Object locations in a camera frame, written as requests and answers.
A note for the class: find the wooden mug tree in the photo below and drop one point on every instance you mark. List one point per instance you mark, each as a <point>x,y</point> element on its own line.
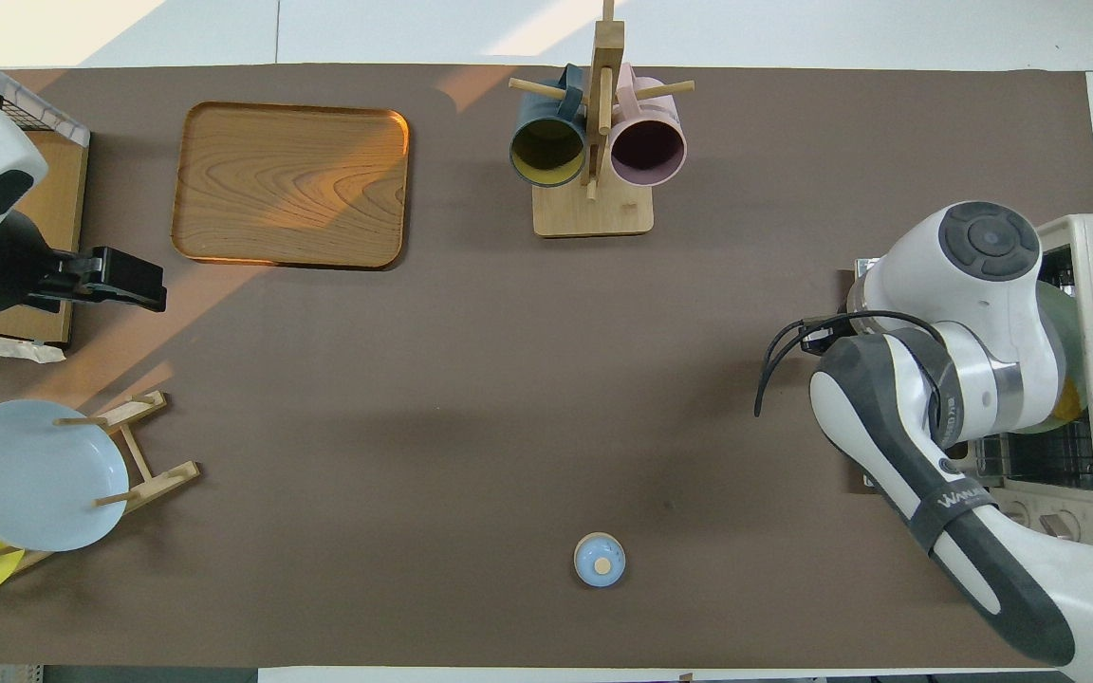
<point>594,213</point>

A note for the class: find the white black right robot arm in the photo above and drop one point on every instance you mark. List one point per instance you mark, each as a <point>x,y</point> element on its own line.
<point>945,275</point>

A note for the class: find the wooden plate rack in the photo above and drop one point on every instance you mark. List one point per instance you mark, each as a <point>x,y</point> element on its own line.
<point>162,479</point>

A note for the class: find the small blue jar cork lid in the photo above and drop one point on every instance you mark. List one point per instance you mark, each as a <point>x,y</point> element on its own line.
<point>600,560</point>

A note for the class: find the pink mug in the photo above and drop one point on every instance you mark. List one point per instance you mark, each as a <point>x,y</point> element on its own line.
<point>646,152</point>

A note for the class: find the pale green plate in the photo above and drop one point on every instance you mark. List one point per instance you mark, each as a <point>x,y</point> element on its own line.
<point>1068,332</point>

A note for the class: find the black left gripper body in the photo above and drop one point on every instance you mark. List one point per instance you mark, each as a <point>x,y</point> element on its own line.
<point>124,270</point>

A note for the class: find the yellow corn cob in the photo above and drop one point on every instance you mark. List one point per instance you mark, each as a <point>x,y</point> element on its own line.
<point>1070,403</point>

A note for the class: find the brown table mat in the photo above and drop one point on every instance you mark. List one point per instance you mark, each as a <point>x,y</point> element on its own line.
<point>414,379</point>

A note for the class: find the wooden serving tray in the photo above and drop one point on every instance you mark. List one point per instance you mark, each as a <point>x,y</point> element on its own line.
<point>290,185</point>

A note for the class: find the dark blue mug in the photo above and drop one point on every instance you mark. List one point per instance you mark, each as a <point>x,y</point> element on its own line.
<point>546,152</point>

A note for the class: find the wooden shelf box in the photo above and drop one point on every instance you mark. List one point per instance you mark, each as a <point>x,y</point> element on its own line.
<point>58,209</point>

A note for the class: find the light blue plate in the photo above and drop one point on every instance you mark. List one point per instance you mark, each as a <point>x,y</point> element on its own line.
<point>34,474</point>

